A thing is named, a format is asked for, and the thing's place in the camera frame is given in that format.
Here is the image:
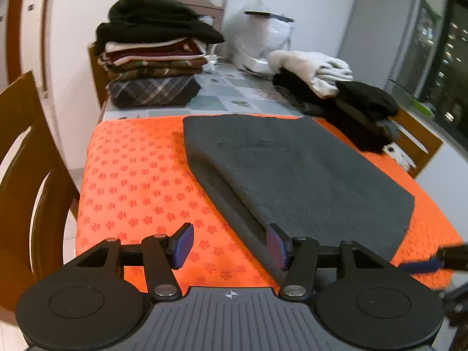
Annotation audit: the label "dark grey trousers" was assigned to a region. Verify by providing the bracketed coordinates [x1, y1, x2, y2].
[183, 114, 414, 283]

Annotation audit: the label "orange patterned table mat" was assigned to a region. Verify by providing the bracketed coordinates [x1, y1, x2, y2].
[76, 116, 464, 293]

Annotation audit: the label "wooden chair right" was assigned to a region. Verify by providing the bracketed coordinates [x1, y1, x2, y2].
[376, 109, 443, 179]

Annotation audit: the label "wooden chair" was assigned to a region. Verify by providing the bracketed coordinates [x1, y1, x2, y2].
[376, 109, 443, 179]
[1, 72, 80, 325]

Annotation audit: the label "black garment right pile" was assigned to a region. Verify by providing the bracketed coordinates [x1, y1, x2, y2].
[272, 68, 400, 154]

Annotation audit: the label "grey plaid folded garment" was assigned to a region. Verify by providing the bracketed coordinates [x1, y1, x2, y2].
[106, 75, 201, 108]

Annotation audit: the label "checkered tablecloth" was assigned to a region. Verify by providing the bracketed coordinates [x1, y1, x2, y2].
[103, 63, 302, 121]

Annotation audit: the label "cream white sweater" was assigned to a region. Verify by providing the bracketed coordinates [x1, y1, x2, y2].
[267, 50, 355, 98]

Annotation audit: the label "brown patterned folded garment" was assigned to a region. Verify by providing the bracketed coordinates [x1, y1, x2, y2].
[103, 57, 207, 81]

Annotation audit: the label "wooden chair left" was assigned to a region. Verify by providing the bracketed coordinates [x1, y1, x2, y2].
[1, 72, 80, 325]

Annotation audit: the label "maroon white folded garment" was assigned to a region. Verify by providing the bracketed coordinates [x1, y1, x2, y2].
[99, 37, 208, 66]

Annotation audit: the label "white plastic bag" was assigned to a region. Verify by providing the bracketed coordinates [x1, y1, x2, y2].
[224, 0, 295, 75]

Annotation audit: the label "grey refrigerator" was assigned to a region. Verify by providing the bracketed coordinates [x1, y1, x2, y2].
[338, 0, 441, 99]

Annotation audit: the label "black folded garment top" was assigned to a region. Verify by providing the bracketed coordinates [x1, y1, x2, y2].
[94, 0, 224, 56]

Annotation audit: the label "brown door frame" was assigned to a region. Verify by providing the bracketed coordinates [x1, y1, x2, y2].
[4, 0, 51, 91]

